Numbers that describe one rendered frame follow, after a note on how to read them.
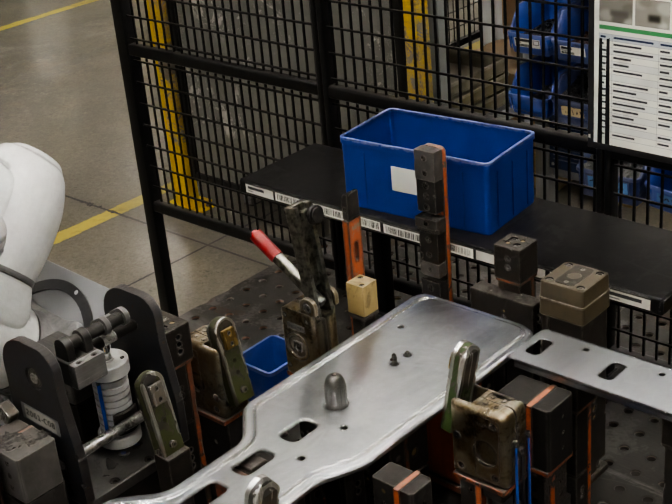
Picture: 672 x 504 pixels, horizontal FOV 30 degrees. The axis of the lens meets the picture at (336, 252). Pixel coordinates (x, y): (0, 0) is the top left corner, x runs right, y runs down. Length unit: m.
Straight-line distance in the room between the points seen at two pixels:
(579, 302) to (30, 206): 0.90
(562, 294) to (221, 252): 2.76
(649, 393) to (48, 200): 1.02
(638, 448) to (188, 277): 2.50
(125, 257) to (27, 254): 2.50
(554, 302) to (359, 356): 0.30
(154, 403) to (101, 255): 3.01
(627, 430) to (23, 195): 1.08
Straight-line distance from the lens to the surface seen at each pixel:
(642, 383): 1.77
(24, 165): 2.13
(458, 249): 2.10
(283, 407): 1.74
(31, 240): 2.12
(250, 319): 2.60
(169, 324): 1.74
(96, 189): 5.25
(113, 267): 4.55
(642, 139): 2.10
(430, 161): 2.02
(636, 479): 2.09
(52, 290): 2.28
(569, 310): 1.89
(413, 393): 1.75
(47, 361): 1.58
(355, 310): 1.92
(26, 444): 1.62
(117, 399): 1.72
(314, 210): 1.79
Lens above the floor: 1.94
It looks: 26 degrees down
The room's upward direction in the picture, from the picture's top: 5 degrees counter-clockwise
